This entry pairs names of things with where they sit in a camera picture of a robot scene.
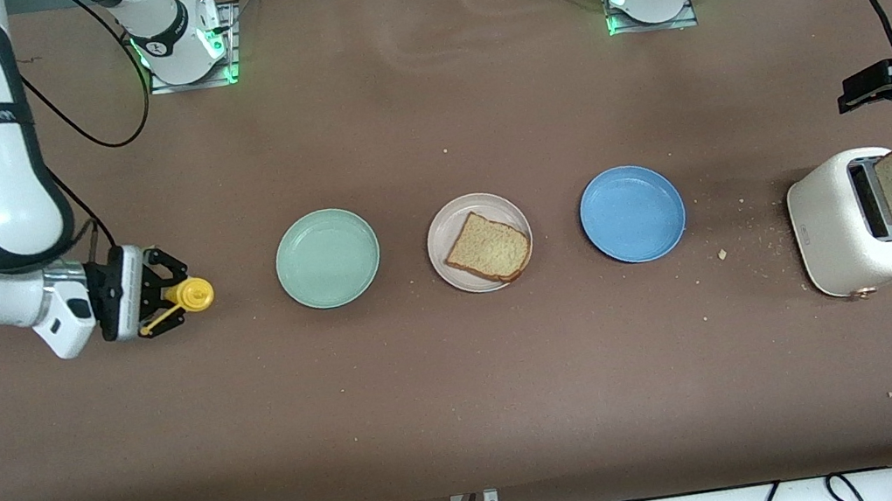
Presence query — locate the mint green plate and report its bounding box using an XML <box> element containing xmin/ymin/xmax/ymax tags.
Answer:
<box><xmin>268</xmin><ymin>201</ymin><xmax>388</xmax><ymax>317</ymax></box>

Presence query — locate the white toaster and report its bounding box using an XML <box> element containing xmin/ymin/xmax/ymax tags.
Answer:
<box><xmin>780</xmin><ymin>143</ymin><xmax>892</xmax><ymax>309</ymax></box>

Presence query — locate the beige plate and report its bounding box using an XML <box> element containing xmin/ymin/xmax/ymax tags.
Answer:
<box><xmin>421</xmin><ymin>185</ymin><xmax>540</xmax><ymax>301</ymax></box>

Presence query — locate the blue plate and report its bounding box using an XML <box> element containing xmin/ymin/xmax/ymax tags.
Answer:
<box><xmin>574</xmin><ymin>157</ymin><xmax>693</xmax><ymax>271</ymax></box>

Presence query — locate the yellow mustard squeeze bottle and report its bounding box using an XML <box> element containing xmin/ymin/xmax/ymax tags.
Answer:
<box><xmin>133</xmin><ymin>274</ymin><xmax>220</xmax><ymax>337</ymax></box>

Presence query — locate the light brown bread slice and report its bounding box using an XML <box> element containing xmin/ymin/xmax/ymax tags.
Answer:
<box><xmin>438</xmin><ymin>203</ymin><xmax>538</xmax><ymax>291</ymax></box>

